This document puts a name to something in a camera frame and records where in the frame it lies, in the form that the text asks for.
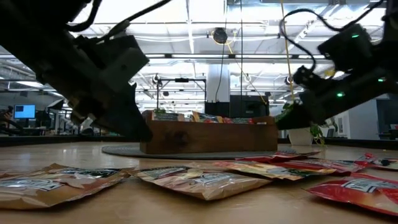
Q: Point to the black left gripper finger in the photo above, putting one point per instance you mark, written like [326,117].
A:
[124,112]

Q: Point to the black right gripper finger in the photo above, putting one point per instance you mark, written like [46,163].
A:
[295,118]

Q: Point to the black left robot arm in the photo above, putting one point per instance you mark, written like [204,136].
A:
[31,31]

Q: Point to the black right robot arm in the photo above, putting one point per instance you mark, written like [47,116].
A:
[357,49]

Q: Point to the wooden tea organizer box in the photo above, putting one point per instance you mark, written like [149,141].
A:
[211,138]

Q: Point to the green plant in white pot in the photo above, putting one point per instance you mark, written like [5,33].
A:
[300,137]

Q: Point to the small distant green plant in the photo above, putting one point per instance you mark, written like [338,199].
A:
[160,110]

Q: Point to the grey round woven placemat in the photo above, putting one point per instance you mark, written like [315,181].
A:
[124,152]

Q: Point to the large black cabinet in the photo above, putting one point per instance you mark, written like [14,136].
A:
[248,107]

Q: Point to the long white light bar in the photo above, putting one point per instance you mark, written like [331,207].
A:
[199,56]
[186,90]

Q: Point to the small black cabinet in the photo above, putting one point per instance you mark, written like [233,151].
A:
[216,111]

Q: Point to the white building column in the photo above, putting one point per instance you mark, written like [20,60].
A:
[217,84]

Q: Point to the computer monitor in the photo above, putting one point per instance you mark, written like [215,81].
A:
[25,111]

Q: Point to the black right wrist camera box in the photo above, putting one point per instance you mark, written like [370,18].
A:
[304,77]

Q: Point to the dark wall screen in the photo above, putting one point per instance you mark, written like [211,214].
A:
[387,118]

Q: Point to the black metal stand frame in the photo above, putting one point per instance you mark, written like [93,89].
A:
[182,80]

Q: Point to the black aluminium table frame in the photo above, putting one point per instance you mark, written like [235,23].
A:
[46,141]

